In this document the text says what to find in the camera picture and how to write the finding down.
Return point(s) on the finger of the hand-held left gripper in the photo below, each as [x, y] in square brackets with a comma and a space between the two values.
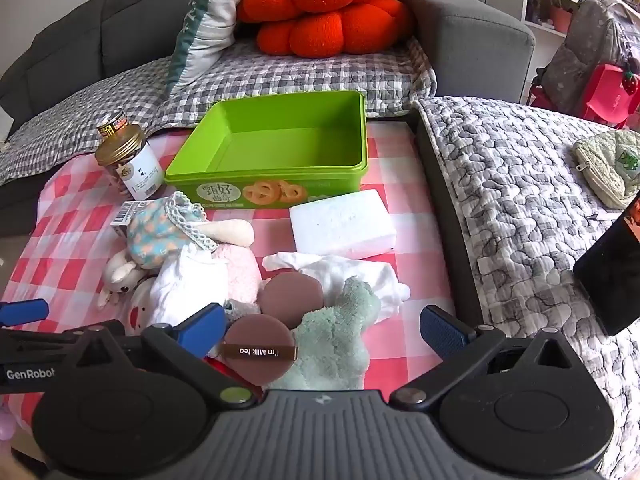
[25, 312]

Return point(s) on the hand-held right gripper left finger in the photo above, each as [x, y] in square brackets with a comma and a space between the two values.
[202, 332]

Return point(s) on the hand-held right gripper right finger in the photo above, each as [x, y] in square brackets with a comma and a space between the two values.
[442, 332]

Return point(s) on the brown powder puff with ribbon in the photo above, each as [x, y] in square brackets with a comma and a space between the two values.
[250, 337]

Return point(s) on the white cloth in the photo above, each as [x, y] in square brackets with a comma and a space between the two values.
[185, 280]

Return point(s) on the red and white plush toy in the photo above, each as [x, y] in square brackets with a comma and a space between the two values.
[140, 316]

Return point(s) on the pink plush toy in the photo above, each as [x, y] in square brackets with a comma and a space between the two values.
[242, 270]

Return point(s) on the plain brown powder puff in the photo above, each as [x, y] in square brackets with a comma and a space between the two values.
[290, 295]

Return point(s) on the small white rabbit plush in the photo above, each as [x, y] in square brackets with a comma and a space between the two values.
[122, 275]

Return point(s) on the blue floral plush doll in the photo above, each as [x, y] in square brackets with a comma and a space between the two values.
[155, 232]

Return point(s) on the green towel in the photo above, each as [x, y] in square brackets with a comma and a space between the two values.
[330, 340]

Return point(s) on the green plastic biscuit box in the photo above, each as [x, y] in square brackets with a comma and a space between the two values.
[320, 187]

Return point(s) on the pink checked tablecloth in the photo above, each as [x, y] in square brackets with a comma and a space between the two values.
[75, 240]

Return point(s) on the white glove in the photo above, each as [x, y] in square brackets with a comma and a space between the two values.
[350, 270]

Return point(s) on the dark grey ottoman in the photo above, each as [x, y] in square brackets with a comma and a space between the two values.
[440, 200]

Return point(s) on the white milk carton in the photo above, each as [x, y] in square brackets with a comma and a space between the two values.
[124, 216]

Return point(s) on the white foam block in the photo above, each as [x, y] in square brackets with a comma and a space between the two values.
[345, 225]

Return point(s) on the grey quilted blanket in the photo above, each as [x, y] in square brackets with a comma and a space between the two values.
[510, 200]

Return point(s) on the glass jar with gold lid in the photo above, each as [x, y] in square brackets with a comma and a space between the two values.
[140, 175]

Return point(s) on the black smartphone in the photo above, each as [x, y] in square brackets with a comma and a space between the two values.
[610, 270]

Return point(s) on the tin can with yellow label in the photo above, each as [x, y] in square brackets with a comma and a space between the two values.
[112, 125]

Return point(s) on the green quilted pouch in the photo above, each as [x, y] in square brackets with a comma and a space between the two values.
[600, 165]

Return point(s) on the grey checkered blanket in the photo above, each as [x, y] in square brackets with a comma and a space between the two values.
[310, 75]

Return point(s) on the grey sofa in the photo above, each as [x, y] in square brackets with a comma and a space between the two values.
[475, 45]

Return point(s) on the red bag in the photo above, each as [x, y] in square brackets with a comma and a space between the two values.
[607, 90]

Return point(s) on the strawberry charm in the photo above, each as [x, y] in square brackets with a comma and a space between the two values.
[629, 82]

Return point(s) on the grey backpack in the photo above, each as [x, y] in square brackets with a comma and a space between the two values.
[575, 50]

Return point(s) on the teal and white pillow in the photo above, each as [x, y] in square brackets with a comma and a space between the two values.
[210, 20]

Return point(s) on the red pot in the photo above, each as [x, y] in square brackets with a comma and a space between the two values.
[561, 19]

